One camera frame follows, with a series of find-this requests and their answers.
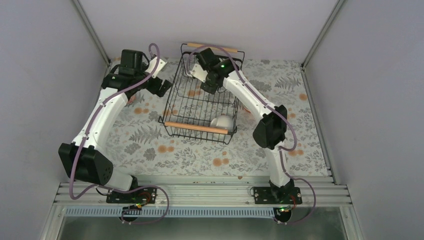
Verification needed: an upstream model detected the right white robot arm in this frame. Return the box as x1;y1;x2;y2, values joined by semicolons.
194;44;296;204

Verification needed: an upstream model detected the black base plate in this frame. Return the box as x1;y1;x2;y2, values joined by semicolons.
106;187;158;205
250;186;303;205

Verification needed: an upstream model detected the aluminium mounting rail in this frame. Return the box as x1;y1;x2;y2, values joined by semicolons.
52;175;353;208

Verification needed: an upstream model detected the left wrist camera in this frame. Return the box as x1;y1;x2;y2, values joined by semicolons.
145;56;167;78

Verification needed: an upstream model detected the white round bowl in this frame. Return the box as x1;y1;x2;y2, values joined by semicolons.
209;114;234;132

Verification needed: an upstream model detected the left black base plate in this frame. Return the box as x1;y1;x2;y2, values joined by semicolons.
106;187;158;205

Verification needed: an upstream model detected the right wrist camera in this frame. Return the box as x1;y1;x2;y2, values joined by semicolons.
189;63;208;83

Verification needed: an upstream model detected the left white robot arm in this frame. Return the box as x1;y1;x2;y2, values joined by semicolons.
58;49;171;203

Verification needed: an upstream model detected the floral table mat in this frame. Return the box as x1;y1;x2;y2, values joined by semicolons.
106;58;328;177

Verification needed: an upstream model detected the black wire dish rack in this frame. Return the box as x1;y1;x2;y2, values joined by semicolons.
158;43;239;145

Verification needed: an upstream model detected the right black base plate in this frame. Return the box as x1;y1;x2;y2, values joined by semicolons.
250;186;303;205

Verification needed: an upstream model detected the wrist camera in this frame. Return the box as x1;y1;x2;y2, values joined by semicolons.
145;56;167;78
189;63;208;83

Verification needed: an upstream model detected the red patterned bowl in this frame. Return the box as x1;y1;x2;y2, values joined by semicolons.
126;94;137;106

